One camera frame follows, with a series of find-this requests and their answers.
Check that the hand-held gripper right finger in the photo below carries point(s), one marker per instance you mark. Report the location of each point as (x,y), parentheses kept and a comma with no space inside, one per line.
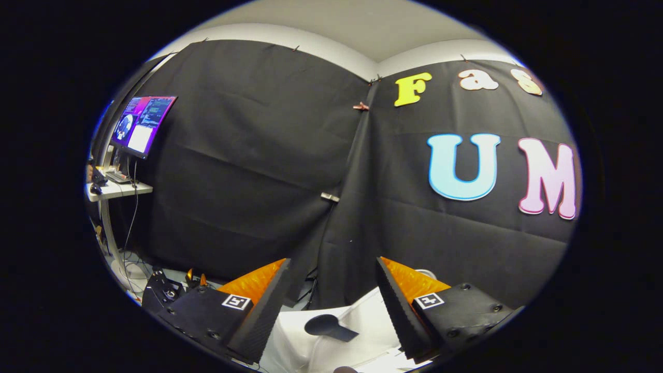
(399,311)

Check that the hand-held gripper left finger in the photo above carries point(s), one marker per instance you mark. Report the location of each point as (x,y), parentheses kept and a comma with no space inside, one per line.
(267,311)

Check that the white toilet lid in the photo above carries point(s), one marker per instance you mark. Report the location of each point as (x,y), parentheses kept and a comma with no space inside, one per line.
(373,321)

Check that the white toilet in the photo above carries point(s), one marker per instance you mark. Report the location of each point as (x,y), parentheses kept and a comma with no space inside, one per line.
(285,342)

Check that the black and orange device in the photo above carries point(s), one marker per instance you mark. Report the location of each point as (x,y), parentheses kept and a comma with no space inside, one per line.
(163,292)

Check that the silver cloth clip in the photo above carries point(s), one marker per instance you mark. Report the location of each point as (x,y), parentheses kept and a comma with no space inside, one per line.
(329,197)

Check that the white desk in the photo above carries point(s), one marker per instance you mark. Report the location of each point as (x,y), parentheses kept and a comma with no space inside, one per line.
(121,190)

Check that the copper cloth clip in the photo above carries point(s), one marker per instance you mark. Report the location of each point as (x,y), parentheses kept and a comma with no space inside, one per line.
(361,106)

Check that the computer monitor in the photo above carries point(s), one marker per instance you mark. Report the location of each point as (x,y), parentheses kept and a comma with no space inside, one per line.
(142,124)

